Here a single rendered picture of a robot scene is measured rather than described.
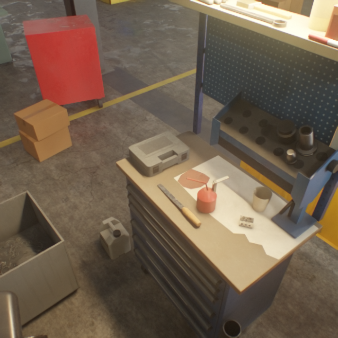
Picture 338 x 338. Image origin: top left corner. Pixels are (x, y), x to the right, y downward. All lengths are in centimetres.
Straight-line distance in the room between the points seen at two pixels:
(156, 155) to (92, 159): 173
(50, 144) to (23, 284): 170
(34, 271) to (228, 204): 112
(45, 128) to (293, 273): 243
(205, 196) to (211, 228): 14
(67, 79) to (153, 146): 231
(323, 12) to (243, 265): 89
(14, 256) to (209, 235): 132
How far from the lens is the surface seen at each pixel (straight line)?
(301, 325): 237
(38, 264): 197
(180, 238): 148
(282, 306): 239
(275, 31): 113
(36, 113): 335
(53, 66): 379
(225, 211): 148
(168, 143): 171
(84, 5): 470
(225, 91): 163
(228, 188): 159
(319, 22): 115
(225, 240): 138
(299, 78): 135
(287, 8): 700
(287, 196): 257
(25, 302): 216
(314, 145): 132
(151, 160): 161
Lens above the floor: 204
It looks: 41 degrees down
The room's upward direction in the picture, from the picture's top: straight up
